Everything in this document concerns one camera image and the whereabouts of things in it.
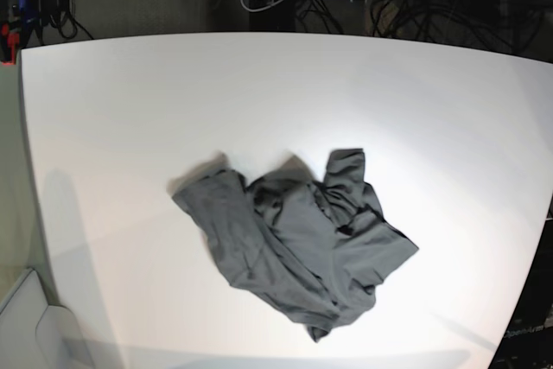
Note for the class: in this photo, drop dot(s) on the red and black clamp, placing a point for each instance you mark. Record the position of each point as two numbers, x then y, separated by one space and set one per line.
10 39

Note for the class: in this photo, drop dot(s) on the dark grey t-shirt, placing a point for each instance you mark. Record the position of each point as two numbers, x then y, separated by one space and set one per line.
314 250

